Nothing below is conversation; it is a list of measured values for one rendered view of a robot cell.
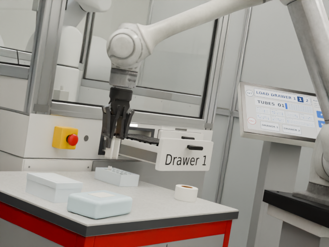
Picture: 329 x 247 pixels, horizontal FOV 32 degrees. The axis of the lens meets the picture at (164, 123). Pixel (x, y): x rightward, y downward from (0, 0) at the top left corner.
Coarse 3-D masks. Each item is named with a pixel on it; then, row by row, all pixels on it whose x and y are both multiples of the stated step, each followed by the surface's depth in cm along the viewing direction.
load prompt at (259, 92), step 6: (258, 90) 281; (264, 90) 282; (258, 96) 279; (264, 96) 280; (270, 96) 281; (276, 96) 282; (282, 96) 283; (288, 96) 283; (294, 96) 284; (300, 96) 285; (300, 102) 282; (306, 102) 283
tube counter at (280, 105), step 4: (280, 104) 279; (284, 104) 279; (288, 104) 280; (292, 104) 281; (296, 104) 281; (280, 108) 277; (284, 108) 278; (288, 108) 278; (292, 108) 279; (296, 108) 280; (300, 108) 280; (304, 108) 281; (308, 108) 281; (308, 112) 280; (312, 112) 280
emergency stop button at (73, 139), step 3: (72, 135) 188; (75, 135) 189; (69, 138) 188; (72, 138) 188; (75, 138) 189; (69, 141) 188; (72, 141) 188; (75, 141) 189; (69, 144) 189; (72, 144) 189; (75, 144) 190
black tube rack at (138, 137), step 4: (128, 136) 208; (132, 136) 211; (136, 136) 214; (140, 136) 217; (144, 136) 221; (148, 136) 224; (140, 140) 203; (144, 140) 203; (148, 140) 205; (152, 140) 208; (156, 140) 211
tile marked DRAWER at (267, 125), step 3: (261, 123) 269; (264, 123) 269; (267, 123) 270; (270, 123) 270; (273, 123) 271; (276, 123) 271; (261, 126) 268; (264, 126) 268; (267, 126) 269; (270, 126) 269; (273, 126) 270; (276, 126) 270; (279, 126) 270; (267, 129) 268; (270, 129) 268; (273, 129) 268; (276, 129) 269; (279, 129) 269
